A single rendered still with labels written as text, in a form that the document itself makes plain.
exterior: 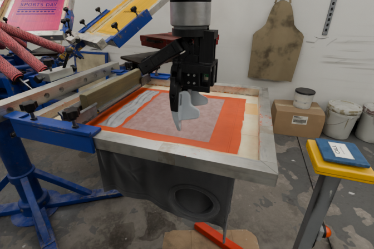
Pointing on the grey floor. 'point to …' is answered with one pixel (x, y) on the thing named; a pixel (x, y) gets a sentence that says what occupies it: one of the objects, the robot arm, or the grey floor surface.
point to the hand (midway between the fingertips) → (181, 118)
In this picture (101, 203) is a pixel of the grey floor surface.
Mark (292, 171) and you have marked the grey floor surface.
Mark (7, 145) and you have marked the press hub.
